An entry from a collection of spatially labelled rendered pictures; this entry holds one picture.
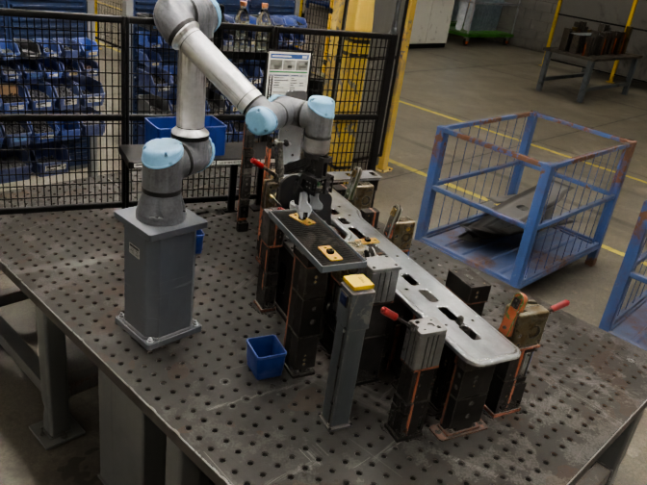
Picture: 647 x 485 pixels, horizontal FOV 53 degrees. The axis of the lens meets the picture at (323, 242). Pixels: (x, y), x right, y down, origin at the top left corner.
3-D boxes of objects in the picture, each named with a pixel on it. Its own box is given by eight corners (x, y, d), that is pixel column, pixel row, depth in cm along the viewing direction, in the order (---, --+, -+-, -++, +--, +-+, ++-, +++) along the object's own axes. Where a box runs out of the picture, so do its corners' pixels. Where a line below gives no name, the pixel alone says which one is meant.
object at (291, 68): (305, 117, 310) (313, 50, 296) (261, 117, 299) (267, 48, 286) (303, 115, 311) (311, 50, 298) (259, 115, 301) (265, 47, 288)
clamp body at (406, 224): (405, 304, 251) (423, 222, 237) (378, 309, 246) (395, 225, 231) (393, 293, 259) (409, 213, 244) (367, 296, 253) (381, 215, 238)
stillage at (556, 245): (502, 224, 530) (532, 110, 489) (595, 265, 481) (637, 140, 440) (409, 259, 450) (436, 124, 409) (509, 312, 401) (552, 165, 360)
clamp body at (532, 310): (527, 412, 201) (560, 312, 186) (489, 422, 195) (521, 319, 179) (504, 392, 210) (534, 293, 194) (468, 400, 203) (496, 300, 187)
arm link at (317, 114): (313, 92, 184) (341, 98, 181) (309, 130, 189) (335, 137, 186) (301, 96, 178) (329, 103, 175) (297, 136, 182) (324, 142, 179)
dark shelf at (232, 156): (329, 162, 300) (330, 155, 299) (128, 169, 260) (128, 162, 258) (309, 146, 317) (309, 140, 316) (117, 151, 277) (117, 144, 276)
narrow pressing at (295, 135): (298, 167, 287) (308, 90, 273) (274, 168, 282) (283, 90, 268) (298, 167, 288) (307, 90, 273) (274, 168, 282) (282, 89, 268)
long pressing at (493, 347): (533, 355, 177) (535, 350, 176) (468, 370, 167) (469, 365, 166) (315, 174, 285) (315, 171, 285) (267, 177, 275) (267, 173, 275)
